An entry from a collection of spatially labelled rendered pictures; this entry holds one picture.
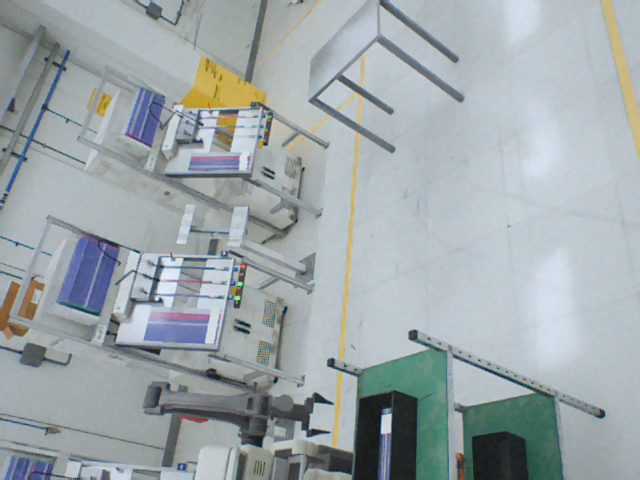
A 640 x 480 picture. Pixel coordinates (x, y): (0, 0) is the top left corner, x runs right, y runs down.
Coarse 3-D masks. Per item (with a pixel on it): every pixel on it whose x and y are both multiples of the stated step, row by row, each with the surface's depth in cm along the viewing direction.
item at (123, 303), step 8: (136, 256) 423; (128, 264) 420; (136, 264) 420; (128, 280) 413; (120, 288) 411; (128, 288) 410; (120, 296) 407; (128, 296) 407; (120, 304) 404; (128, 304) 407; (120, 312) 401; (128, 312) 408; (120, 320) 412
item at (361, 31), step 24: (384, 0) 386; (360, 24) 384; (408, 24) 399; (336, 48) 400; (360, 48) 370; (312, 72) 418; (336, 72) 385; (432, 72) 385; (312, 96) 402; (456, 96) 396; (384, 144) 436
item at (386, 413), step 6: (390, 408) 199; (384, 414) 200; (390, 414) 198; (384, 420) 199; (390, 420) 197; (384, 426) 198; (390, 426) 195; (384, 432) 197; (384, 438) 196; (384, 444) 195; (384, 450) 193; (384, 456) 192; (384, 462) 191; (384, 468) 190; (384, 474) 189
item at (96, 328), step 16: (48, 224) 402; (112, 240) 418; (32, 256) 387; (240, 256) 432; (32, 272) 383; (16, 304) 371; (80, 320) 395; (96, 320) 392; (96, 336) 391; (304, 384) 421
